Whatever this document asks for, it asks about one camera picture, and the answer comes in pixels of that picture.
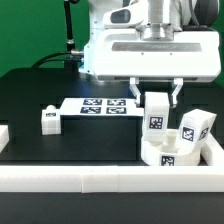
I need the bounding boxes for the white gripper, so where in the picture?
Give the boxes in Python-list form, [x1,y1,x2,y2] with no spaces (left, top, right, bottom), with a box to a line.
[87,28,221,108]

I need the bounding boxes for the white round stool seat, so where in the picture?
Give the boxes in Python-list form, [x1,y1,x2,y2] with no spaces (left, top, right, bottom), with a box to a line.
[141,129,200,166]

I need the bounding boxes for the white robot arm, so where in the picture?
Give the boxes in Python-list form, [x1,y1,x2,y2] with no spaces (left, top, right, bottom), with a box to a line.
[79,0,221,105]

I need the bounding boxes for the white paper marker sheet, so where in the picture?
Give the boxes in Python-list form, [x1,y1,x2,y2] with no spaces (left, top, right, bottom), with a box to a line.
[60,98,144,117]

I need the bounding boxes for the white block at left edge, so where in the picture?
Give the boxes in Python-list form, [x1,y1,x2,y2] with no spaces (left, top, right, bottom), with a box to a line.
[0,125,9,153]

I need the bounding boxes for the black cables at base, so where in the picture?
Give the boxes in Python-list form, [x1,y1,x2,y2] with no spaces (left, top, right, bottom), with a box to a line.
[31,0,84,69]

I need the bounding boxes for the white obstacle fence wall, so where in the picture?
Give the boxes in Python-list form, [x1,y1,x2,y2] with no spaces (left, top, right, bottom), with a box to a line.
[0,136,224,193]

